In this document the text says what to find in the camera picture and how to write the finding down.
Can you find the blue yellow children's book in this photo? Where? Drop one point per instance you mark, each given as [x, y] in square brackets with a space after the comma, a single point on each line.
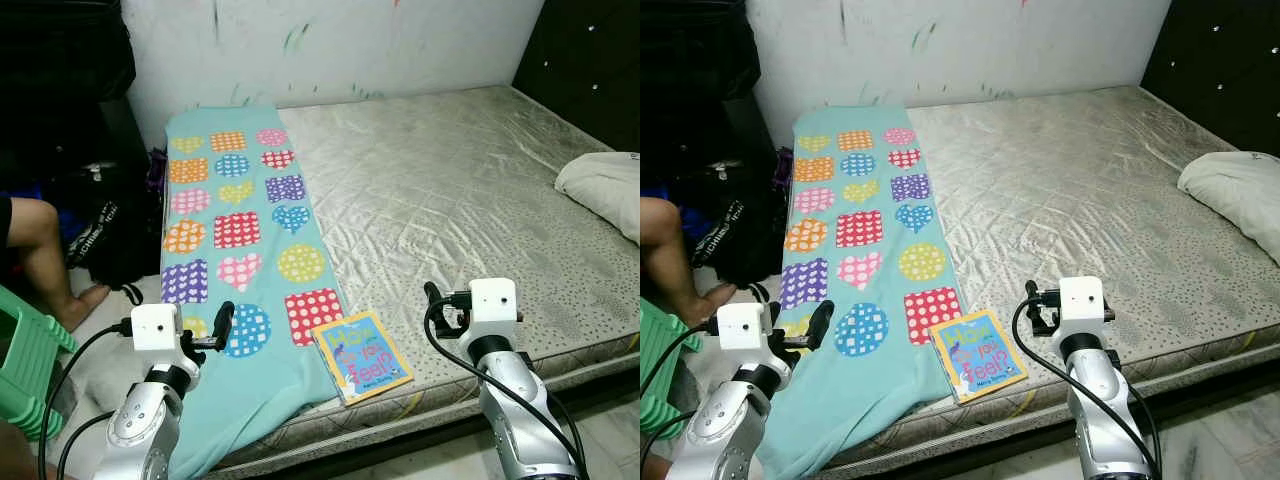
[978, 356]
[362, 358]

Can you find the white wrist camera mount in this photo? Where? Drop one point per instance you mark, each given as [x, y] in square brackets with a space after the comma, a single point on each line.
[158, 328]
[745, 328]
[492, 308]
[1082, 306]

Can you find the person in black shorts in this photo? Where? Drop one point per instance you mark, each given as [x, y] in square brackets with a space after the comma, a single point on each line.
[40, 260]
[670, 260]

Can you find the teal blanket with coloured hearts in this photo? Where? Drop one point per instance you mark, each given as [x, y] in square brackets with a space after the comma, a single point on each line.
[870, 390]
[250, 380]

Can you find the white printed pillow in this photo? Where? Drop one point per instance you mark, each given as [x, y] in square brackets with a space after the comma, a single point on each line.
[605, 195]
[1235, 200]

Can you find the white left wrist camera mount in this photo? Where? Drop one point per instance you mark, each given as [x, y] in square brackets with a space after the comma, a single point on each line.
[158, 328]
[745, 328]

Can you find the grey quilted mattress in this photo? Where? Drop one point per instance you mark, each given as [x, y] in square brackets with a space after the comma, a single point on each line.
[440, 200]
[1060, 200]

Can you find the black bag with white print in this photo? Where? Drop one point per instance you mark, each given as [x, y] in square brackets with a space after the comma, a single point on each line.
[120, 230]
[745, 230]

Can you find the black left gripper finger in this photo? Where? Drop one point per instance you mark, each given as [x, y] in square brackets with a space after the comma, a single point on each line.
[820, 323]
[773, 315]
[224, 324]

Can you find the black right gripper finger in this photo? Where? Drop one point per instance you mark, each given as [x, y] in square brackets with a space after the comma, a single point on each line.
[433, 305]
[1032, 302]

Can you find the green plastic stool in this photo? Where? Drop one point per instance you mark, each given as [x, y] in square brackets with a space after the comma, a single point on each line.
[665, 370]
[30, 360]

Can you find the black tufted headboard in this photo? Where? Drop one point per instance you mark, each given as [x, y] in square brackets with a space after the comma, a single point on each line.
[1220, 70]
[590, 70]

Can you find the dark blue cloth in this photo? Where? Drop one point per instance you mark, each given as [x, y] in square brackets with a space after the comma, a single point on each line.
[72, 215]
[685, 215]

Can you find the black bed frame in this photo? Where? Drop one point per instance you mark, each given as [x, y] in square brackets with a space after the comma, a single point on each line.
[1200, 395]
[560, 405]

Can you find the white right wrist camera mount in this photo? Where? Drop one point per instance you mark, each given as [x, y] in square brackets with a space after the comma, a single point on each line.
[1082, 306]
[492, 308]

